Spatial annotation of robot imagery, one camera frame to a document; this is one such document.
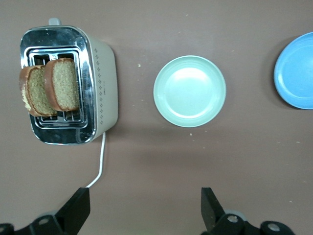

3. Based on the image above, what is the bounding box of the brown bread slice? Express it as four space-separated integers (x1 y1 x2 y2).
44 58 81 112
19 65 58 117

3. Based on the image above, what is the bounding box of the white toaster power cord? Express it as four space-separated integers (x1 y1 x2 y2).
85 132 107 188

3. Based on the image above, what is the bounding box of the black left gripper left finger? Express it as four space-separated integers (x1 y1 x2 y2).
0 187 91 235

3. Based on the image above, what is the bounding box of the beige chrome toaster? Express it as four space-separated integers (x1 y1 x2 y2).
19 17 119 146

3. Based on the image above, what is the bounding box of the blue round plate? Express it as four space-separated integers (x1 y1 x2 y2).
273 31 313 110

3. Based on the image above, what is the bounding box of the light green round plate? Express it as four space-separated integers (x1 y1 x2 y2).
153 55 227 128

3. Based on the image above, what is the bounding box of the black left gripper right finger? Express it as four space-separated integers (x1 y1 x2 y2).
200 187 294 235

